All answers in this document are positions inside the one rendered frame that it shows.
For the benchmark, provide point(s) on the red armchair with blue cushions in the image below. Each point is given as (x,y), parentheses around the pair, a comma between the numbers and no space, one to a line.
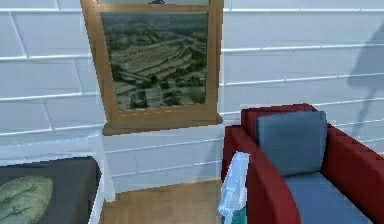
(300,156)

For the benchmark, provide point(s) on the wooden framed landscape picture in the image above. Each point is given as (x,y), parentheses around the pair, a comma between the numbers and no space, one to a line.
(156,60)

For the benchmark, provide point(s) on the green tufted cushion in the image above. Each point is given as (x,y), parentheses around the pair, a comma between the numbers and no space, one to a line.
(25,198)

